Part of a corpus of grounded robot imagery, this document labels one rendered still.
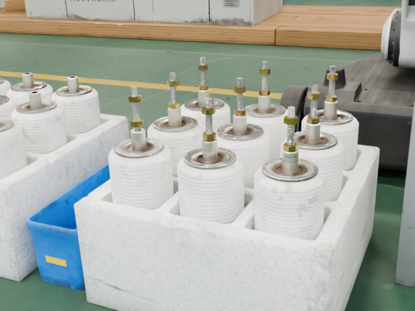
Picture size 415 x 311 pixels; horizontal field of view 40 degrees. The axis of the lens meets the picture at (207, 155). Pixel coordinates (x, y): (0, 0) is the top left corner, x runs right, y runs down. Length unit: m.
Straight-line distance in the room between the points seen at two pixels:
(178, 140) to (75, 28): 2.50
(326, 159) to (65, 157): 0.49
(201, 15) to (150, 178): 2.27
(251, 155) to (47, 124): 0.41
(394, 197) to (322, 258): 0.59
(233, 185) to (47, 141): 0.44
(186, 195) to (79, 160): 0.37
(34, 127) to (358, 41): 1.95
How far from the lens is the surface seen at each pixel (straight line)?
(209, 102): 0.77
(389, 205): 1.25
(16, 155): 1.02
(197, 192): 0.78
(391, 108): 1.27
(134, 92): 0.83
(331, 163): 0.85
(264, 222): 0.77
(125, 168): 0.83
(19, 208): 1.00
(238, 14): 2.97
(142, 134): 0.84
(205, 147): 0.79
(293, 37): 2.83
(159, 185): 0.84
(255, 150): 0.87
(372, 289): 0.99
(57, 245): 0.97
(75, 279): 0.99
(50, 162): 1.06
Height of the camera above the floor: 0.56
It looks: 22 degrees down
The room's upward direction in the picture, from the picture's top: 2 degrees counter-clockwise
